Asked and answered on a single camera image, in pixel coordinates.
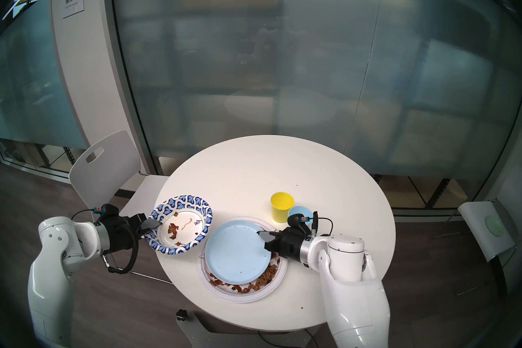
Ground small brown food scraps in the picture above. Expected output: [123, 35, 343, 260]
[167, 211, 204, 248]

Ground blue patterned paper plate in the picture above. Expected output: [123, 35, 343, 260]
[149, 195, 214, 255]

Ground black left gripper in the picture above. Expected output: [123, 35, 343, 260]
[99, 214, 163, 254]

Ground white plastic chair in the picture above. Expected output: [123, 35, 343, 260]
[69, 130, 174, 284]

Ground large white paper plate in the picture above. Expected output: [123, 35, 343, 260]
[197, 216, 288, 304]

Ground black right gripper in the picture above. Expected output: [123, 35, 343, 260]
[256, 227, 311, 263]

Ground light blue plastic cup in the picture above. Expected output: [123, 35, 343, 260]
[288, 206, 314, 225]

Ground arm cable orange plug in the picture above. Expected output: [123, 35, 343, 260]
[287, 211, 334, 238]
[71, 204, 119, 225]

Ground grey metal base frame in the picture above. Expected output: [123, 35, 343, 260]
[176, 310, 327, 348]

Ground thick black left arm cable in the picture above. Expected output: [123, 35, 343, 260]
[102, 225, 139, 275]

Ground pale green round disc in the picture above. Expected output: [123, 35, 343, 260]
[484, 215, 505, 237]

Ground left arm cable orange plug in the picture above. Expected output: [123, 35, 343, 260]
[71, 204, 119, 225]

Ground grey chair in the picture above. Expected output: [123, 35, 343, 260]
[432, 198, 518, 299]

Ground yellow plastic cup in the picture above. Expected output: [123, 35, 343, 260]
[270, 192, 294, 223]

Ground light blue plastic plate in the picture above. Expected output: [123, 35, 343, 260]
[204, 219, 273, 285]

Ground brown minced food leftovers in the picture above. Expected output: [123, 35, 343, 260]
[208, 251, 282, 294]

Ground right arm cable orange plug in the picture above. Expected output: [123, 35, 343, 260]
[287, 211, 334, 238]

